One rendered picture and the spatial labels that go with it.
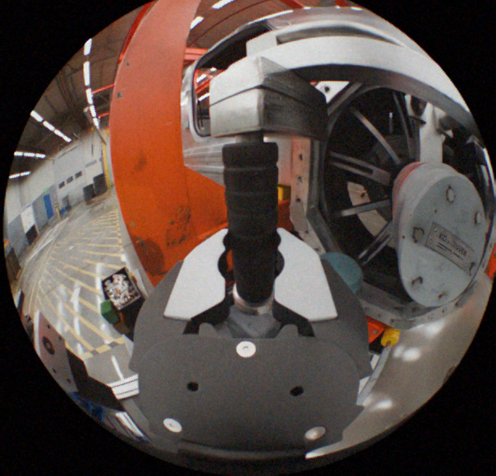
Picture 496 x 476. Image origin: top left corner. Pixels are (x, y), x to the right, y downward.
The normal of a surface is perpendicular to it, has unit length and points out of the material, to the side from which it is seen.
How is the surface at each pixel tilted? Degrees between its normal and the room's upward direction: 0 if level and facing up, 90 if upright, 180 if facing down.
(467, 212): 90
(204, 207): 90
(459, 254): 90
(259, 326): 0
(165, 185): 90
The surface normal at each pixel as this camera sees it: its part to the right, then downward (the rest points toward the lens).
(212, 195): 0.70, 0.33
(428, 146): -0.72, 0.36
